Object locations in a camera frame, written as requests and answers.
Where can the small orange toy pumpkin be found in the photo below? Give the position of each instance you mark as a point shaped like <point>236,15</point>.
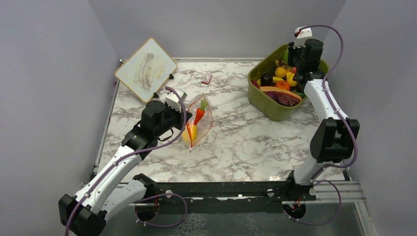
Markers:
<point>283,85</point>

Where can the small whiteboard with wooden frame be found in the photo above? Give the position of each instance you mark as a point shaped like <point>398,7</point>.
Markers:
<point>146,70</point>

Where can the red toy steak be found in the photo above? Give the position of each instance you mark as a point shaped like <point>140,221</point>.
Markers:
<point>284,99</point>

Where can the small red white box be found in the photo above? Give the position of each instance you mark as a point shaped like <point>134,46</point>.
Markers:
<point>207,78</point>

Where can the black toy fruit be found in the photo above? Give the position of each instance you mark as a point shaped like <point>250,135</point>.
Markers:
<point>266,80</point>

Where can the yellow toy banana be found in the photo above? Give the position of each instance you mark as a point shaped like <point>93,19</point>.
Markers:
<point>275,79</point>

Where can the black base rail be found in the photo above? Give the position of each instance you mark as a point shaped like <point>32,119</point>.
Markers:
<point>223,197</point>

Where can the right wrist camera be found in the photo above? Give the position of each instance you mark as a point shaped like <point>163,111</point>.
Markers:
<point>301,36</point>

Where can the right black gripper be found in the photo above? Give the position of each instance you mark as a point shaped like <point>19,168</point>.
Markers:
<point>291,51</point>

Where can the yellow toy lemon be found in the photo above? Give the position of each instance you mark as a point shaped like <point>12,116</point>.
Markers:
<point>291,79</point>

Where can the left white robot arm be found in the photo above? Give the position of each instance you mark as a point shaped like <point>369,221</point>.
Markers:
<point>87,212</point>

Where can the yellow toy bell pepper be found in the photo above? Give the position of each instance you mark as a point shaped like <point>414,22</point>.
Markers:
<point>189,135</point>

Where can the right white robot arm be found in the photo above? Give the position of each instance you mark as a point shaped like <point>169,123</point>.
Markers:
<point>334,140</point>

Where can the clear zip top bag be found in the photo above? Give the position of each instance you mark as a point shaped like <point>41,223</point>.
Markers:
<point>205,124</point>

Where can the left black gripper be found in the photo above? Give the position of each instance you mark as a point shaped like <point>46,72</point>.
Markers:
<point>180,116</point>

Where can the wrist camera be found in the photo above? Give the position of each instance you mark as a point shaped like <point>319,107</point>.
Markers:
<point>301,36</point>
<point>175,99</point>

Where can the olive green plastic bin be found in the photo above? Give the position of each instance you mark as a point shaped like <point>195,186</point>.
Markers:
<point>270,107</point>

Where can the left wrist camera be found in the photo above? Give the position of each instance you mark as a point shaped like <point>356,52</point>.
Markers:
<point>175,99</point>

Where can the orange toy carrot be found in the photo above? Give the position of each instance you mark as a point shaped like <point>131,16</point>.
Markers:
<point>200,112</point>

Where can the dark twig with brown nuts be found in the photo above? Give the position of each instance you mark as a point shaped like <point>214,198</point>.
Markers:
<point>281,63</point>

